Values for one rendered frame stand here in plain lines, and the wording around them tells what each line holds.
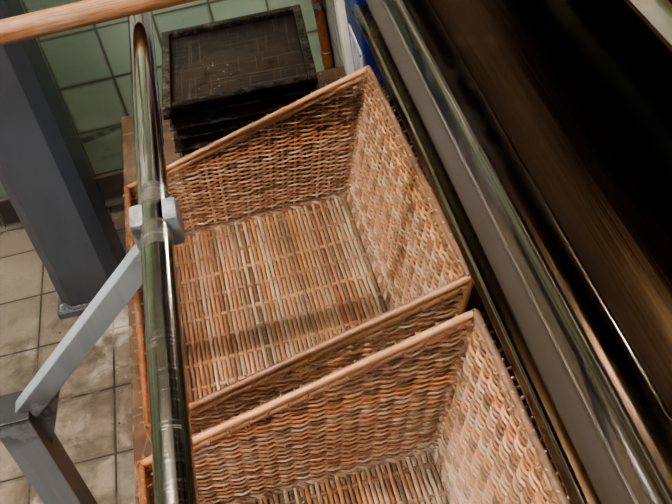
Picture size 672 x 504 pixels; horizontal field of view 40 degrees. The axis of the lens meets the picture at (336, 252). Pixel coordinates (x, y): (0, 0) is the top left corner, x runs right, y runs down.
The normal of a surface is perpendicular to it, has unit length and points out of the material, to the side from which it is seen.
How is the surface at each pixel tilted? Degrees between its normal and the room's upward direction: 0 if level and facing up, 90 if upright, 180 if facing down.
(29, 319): 0
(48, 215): 90
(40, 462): 90
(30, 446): 90
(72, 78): 90
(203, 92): 0
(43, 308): 0
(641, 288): 9
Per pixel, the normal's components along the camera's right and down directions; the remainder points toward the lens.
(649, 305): 0.00, -0.74
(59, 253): 0.16, 0.66
